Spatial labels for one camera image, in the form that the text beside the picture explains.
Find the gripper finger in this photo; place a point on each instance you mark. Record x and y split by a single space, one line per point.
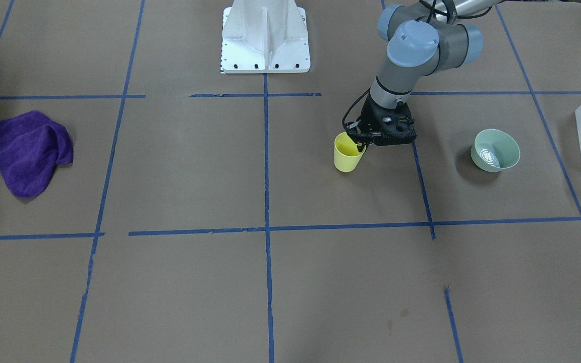
359 138

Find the purple cloth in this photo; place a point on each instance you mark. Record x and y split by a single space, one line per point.
32 146

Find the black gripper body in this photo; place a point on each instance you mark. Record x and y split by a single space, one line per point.
368 119

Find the green ceramic bowl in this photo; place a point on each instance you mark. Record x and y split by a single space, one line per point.
494 150

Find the yellow plastic cup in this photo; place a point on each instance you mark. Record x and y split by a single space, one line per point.
347 153

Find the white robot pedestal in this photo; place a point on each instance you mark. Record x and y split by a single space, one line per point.
264 37

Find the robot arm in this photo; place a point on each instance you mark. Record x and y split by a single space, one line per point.
422 39

